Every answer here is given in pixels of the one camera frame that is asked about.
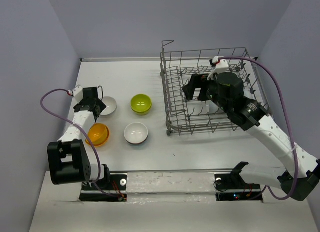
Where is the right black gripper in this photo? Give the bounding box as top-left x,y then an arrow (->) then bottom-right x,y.
183,72 -> 230,114

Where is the white bowl stack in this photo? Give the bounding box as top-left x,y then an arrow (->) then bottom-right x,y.
100,96 -> 117,116

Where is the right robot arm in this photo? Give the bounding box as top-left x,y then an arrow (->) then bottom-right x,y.
182,72 -> 320,202

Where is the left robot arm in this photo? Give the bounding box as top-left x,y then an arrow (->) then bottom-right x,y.
40,85 -> 111,190

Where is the green bowl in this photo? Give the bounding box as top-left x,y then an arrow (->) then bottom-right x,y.
130,94 -> 152,116

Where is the white bowl red rim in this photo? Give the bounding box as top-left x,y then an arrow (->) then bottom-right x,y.
123,122 -> 149,145

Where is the orange bowl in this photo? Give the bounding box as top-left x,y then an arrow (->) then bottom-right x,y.
87,123 -> 110,147

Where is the grey wire dish rack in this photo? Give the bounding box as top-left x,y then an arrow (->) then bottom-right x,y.
160,40 -> 270,135

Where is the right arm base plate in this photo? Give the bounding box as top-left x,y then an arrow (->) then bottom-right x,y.
213,173 -> 263,202

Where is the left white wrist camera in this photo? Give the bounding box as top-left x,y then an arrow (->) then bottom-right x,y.
67,85 -> 84,103

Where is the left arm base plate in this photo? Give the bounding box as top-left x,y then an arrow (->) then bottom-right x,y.
79,173 -> 128,203

